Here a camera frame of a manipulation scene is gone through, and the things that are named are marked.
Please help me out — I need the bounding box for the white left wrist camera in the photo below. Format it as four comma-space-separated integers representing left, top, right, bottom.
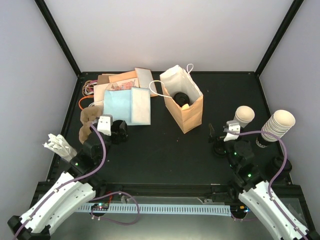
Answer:
97, 114, 113, 136

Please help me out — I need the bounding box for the black enclosure frame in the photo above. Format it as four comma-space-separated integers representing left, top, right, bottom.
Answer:
17, 0, 320, 240

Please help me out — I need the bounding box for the light blue cable duct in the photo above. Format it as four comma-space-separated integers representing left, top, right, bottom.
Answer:
76, 203, 232, 217

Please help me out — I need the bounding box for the stack of black lids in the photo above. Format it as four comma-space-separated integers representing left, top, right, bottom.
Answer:
212, 145, 227, 158
265, 156, 293, 181

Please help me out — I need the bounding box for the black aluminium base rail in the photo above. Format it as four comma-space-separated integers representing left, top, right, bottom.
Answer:
31, 180, 303, 204

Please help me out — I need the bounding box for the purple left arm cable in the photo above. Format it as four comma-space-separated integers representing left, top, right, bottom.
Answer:
11, 119, 141, 240

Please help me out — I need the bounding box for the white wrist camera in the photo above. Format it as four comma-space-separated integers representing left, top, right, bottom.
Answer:
223, 120, 241, 142
97, 114, 113, 136

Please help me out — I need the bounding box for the tall white cup stack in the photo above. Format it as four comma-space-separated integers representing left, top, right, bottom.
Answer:
256, 109, 296, 148

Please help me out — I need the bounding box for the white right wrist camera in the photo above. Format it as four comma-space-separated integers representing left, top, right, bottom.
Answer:
223, 120, 241, 142

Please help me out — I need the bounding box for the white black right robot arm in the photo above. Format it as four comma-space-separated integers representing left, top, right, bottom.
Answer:
208, 120, 320, 240

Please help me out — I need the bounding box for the single white paper cup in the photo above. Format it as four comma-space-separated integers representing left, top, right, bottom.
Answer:
181, 104, 190, 111

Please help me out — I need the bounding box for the remaining black paper cup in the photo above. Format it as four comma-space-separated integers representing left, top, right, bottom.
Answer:
111, 119, 130, 145

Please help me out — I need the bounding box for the brown paper takeout bag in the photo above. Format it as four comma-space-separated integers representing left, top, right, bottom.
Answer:
155, 63, 204, 134

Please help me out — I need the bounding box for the short white cup stack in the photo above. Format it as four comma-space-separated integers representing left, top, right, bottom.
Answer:
233, 105, 255, 128

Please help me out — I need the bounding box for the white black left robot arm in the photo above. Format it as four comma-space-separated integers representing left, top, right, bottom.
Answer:
7, 116, 128, 240

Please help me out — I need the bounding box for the bundle of bag handles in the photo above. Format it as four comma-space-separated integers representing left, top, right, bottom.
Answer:
78, 80, 98, 110

